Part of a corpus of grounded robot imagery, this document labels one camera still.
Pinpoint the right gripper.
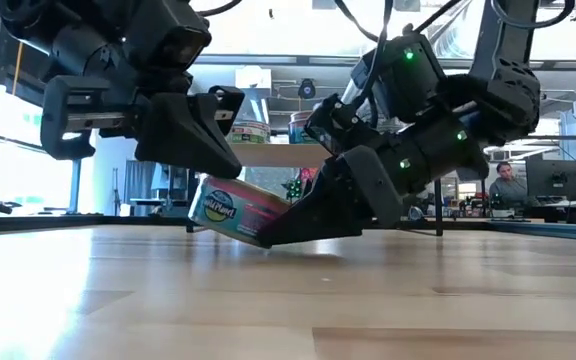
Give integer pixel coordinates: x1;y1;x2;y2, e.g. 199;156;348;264
257;95;489;249

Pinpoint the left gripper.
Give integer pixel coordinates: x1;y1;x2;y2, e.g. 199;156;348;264
40;75;246;180

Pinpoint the silver-lid green albacore can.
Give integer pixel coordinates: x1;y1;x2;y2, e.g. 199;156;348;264
227;130;272;145

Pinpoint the small green decorative tree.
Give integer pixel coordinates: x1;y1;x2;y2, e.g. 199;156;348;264
281;178;303;202

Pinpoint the gray partition panel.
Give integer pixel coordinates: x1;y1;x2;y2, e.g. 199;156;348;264
124;159;158;204

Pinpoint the person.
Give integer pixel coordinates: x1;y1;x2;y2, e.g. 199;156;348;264
488;160;530;201

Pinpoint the black office desk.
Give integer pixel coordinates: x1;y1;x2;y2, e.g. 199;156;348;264
487;197;576;224

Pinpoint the black computer monitor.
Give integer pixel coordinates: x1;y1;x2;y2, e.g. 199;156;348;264
526;158;576;200

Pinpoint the wooden shelf with black frame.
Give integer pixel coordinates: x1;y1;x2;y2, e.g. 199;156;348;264
185;143;444;237

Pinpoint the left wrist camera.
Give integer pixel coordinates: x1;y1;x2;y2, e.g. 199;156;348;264
126;0;213;72

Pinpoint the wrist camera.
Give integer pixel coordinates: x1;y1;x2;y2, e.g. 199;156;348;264
126;0;213;72
350;32;444;124

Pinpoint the black dome camera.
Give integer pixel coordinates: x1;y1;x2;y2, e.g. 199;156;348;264
296;78;318;100

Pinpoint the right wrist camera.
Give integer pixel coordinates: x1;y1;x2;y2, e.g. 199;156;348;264
350;32;444;124

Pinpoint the yellow strap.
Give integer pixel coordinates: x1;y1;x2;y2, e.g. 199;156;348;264
11;42;23;96

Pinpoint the black cable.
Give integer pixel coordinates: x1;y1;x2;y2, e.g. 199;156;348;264
490;0;576;30

